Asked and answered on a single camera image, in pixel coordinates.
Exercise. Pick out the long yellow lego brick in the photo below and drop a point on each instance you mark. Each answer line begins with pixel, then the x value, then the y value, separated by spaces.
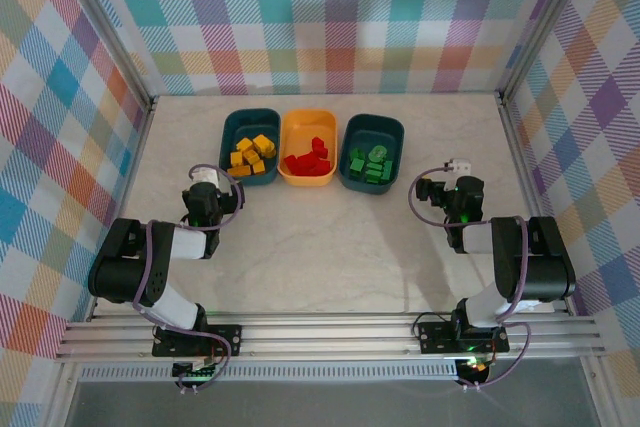
pixel 240 170

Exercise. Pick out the round yellow lego piece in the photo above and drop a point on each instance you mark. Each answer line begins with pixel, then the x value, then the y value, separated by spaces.
pixel 268 149

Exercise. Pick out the long dark green lego brick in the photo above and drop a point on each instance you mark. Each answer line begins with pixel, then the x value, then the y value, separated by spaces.
pixel 372 178

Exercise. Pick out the round green lego piece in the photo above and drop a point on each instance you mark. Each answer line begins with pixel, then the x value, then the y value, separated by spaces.
pixel 378 151

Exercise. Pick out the large red lego brick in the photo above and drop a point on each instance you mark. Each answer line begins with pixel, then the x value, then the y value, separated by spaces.
pixel 305 159

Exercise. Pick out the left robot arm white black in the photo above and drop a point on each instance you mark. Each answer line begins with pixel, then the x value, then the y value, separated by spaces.
pixel 187 243

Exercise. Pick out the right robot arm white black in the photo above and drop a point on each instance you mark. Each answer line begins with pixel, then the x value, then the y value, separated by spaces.
pixel 477 239

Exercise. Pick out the dark teal plastic bin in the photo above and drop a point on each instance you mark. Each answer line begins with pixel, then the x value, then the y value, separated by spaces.
pixel 250 119
pixel 370 127

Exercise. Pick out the orange-yellow plastic bin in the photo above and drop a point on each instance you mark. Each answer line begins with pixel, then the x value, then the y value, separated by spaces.
pixel 305 132

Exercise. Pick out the circuit board with yellow plug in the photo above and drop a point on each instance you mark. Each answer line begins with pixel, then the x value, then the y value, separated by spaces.
pixel 475 367

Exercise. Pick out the circuit board with green lights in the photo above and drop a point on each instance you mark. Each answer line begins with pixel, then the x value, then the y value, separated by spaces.
pixel 197 373

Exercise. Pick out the aluminium side rail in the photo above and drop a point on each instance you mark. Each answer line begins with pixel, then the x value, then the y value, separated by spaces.
pixel 531 197
pixel 135 157

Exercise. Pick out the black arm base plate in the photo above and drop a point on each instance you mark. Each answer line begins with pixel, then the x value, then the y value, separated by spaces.
pixel 432 339
pixel 225 334

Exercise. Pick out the aluminium mounting rail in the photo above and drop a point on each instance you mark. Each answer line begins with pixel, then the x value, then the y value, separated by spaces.
pixel 325 334

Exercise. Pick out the aluminium frame post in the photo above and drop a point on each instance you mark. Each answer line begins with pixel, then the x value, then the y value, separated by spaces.
pixel 117 42
pixel 545 22

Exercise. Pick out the aluminium frame leg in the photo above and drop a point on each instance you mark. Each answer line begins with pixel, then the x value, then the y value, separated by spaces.
pixel 602 397
pixel 57 412

